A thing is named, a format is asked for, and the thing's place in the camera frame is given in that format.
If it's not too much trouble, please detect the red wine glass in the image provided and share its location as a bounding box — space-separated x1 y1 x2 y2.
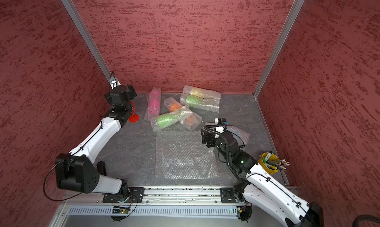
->
128 101 140 123

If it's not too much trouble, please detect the pink glass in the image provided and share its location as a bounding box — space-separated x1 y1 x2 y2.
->
144 87 161 121

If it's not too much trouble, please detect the clear bubble wrap sheet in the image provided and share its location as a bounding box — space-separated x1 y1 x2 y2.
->
155 131 220 179

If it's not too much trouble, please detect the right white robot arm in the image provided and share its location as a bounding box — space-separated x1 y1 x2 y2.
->
201 125 324 227

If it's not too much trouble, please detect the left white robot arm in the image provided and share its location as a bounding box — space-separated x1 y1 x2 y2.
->
54 85 137 198

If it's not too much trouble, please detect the blue glass in bubble wrap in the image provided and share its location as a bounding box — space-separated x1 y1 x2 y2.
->
221 120 250 147

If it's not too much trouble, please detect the orange glass in bubble wrap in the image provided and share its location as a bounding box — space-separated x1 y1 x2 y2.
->
163 97 202 131

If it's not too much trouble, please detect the light green glass in bubble wrap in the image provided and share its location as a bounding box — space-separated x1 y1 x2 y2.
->
180 93 220 113

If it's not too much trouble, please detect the yellow glass in bubble wrap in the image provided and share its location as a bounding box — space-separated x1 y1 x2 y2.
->
183 85 221 100

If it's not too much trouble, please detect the yellow cup with pens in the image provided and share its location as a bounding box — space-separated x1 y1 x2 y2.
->
258 151 290 175

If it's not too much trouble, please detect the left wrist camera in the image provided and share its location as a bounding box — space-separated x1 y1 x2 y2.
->
110 79 121 89

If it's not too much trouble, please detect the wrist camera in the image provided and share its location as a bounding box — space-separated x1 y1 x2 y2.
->
214 118 228 133
110 79 121 89

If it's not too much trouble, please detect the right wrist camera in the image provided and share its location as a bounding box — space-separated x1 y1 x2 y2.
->
214 118 228 133

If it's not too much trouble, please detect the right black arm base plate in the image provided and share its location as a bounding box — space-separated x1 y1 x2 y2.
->
220 187 247 204

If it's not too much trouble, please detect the aluminium front rail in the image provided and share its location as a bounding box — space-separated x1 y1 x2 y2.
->
63 185 303 206

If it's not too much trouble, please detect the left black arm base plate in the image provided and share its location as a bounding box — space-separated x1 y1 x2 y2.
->
103 187 145 204

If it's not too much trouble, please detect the white perforated cable duct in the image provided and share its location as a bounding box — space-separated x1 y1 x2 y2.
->
67 205 238 218

